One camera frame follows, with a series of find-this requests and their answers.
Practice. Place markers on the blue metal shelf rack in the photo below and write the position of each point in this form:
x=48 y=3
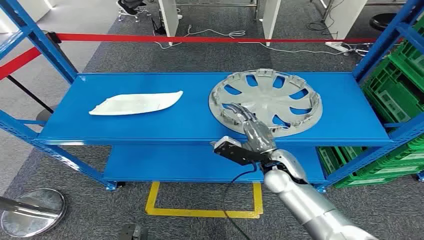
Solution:
x=420 y=176
x=165 y=126

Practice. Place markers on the white desk with panel legs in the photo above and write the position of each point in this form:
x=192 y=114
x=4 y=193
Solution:
x=169 y=16
x=348 y=16

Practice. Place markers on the yellow tape square outline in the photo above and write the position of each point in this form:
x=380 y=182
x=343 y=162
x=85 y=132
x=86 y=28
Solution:
x=152 y=198

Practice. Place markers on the white power strip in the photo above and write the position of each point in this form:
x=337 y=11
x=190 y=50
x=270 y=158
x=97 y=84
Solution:
x=336 y=46

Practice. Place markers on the dark grey robot left leg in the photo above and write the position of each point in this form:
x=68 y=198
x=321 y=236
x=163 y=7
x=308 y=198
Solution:
x=132 y=233

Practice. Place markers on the belt stanchion post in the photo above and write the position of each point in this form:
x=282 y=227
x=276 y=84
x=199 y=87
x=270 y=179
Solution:
x=53 y=36

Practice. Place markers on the green plastic crate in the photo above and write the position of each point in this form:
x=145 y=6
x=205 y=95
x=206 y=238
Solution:
x=415 y=145
x=331 y=159
x=410 y=56
x=364 y=184
x=374 y=174
x=387 y=92

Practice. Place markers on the white plastic car part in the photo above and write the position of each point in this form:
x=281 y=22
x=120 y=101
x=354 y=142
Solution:
x=132 y=104

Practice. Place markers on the black round stool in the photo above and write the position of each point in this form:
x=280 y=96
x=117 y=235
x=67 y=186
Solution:
x=381 y=21

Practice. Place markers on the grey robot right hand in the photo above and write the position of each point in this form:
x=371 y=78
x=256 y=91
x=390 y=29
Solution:
x=260 y=136

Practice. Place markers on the chrome stanchion with mirror base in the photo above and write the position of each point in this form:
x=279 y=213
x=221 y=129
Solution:
x=33 y=218

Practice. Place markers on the silver wheel hubcap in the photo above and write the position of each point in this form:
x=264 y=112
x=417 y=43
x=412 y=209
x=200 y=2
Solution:
x=265 y=96

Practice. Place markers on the long red barrier belt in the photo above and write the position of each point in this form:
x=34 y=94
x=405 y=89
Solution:
x=198 y=39

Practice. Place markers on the small black device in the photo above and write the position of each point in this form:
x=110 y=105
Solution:
x=160 y=30

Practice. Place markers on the office chair chrome base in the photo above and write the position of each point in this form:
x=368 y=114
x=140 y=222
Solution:
x=130 y=5

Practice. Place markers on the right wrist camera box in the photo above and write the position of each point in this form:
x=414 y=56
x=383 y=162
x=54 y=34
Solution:
x=232 y=152

